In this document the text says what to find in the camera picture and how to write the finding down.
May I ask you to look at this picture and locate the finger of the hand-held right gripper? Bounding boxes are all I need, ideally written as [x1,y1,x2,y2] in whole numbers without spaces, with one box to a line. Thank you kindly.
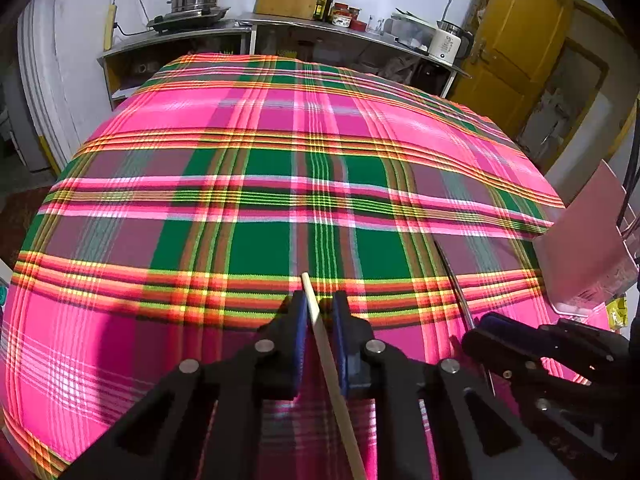
[482,311,628,381]
[462,329,618,463]

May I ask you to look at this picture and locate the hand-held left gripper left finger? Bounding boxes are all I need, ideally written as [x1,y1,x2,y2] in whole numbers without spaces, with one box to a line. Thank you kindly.
[70,291,309,480]

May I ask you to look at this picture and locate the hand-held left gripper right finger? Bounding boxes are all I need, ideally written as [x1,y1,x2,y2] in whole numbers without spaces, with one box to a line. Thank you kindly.
[333,291,573,480]

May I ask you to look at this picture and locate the wooden chopstick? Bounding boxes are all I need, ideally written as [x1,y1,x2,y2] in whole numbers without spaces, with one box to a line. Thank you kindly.
[300,273,370,480]

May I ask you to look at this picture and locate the black chopstick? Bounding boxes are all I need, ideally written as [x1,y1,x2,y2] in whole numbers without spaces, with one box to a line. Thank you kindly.
[434,239,497,397]

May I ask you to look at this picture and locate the pink utensil holder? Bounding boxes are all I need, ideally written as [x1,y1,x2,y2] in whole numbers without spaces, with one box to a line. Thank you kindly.
[532,160,640,318]

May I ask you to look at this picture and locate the yellow packet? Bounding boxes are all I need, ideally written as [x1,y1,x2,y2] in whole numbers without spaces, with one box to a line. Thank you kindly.
[607,297,628,331]

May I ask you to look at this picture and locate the pink plaid tablecloth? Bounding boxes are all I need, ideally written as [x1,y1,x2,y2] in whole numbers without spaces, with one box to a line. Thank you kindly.
[0,52,611,480]

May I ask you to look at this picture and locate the white electric kettle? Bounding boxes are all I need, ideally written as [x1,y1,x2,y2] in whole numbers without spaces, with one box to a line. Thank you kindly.
[429,20,475,66]

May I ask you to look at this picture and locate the yellow wooden door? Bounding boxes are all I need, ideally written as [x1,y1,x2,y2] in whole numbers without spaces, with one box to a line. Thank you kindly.
[450,0,576,136]

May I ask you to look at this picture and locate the white plastic container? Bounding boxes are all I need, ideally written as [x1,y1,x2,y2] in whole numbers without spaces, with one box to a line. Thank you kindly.
[385,10,436,53]

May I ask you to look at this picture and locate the metal kitchen counter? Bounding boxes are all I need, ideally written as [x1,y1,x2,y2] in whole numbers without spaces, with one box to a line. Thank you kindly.
[97,12,473,111]

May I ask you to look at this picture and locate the black induction cooker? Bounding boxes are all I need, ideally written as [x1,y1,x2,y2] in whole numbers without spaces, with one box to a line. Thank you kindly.
[146,6,232,36]

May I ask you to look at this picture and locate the yellowed power strip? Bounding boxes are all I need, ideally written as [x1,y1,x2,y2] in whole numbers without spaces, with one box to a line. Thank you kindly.
[102,4,118,47]

